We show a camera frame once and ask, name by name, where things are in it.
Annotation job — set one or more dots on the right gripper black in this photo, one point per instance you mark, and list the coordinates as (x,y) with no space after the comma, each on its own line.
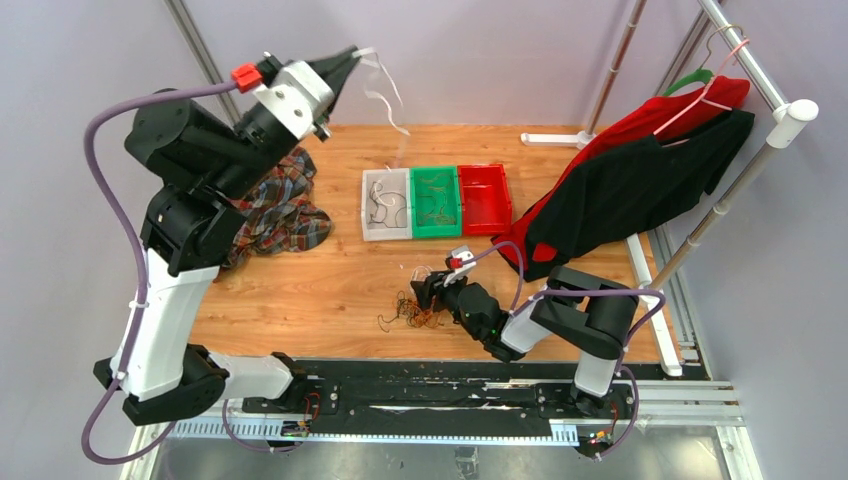
(435,283)

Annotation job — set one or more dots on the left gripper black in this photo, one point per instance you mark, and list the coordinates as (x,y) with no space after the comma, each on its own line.
(335,68)

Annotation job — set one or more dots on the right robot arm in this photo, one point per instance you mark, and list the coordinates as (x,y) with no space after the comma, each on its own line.
(588,312)

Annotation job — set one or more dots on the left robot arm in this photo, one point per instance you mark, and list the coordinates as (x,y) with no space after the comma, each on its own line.
(209,145)

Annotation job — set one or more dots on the green bin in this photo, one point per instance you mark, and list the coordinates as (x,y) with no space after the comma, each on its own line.
(436,206)

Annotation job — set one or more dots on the white bin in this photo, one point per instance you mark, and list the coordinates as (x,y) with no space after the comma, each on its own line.
(385,211)

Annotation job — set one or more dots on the red bin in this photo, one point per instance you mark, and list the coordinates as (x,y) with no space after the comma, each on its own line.
(486,201)

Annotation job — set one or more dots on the plaid cloth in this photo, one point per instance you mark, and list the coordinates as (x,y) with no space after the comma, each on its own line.
(280,215)

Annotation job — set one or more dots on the black garment on hanger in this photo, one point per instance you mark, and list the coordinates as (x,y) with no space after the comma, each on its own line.
(634,188)

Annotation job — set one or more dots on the red garment on hanger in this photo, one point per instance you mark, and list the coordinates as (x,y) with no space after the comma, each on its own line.
(640,123)

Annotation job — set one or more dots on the green hanger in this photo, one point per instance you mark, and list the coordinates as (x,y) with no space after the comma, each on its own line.
(700,76)

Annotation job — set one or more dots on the pink hanger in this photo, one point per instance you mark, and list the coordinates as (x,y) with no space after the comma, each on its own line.
(702,98)

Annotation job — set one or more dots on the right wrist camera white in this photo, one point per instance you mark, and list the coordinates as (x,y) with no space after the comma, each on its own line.
(459,263)

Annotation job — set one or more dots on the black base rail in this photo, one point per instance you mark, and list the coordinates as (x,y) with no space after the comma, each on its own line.
(442,399)

